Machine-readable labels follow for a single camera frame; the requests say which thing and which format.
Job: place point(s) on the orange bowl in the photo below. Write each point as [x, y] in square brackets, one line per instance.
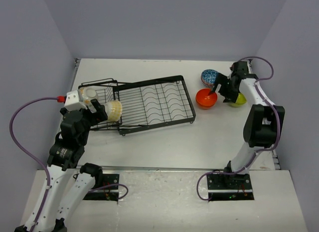
[205, 99]

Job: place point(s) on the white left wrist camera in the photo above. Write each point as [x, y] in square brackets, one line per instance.
[74, 101]

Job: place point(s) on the green bowl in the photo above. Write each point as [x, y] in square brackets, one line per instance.
[241, 100]

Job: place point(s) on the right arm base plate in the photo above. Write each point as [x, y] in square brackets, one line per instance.
[229, 188]

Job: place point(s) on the black wire dish rack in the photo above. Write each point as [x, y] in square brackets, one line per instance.
[148, 104]

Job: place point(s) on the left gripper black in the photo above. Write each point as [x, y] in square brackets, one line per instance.
[100, 115]

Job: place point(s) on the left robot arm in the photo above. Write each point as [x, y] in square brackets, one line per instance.
[54, 207]

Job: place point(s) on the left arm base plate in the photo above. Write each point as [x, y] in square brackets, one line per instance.
[109, 192]

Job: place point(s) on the blue patterned bowl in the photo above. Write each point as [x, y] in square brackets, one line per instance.
[208, 77]

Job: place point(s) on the white bowl leaf pattern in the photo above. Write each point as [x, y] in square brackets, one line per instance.
[87, 94]

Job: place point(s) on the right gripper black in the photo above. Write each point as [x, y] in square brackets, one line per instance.
[222, 80]

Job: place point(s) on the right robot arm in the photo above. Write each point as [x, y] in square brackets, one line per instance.
[262, 129]

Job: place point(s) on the white bowl yellow dots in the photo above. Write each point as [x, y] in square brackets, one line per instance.
[113, 110]

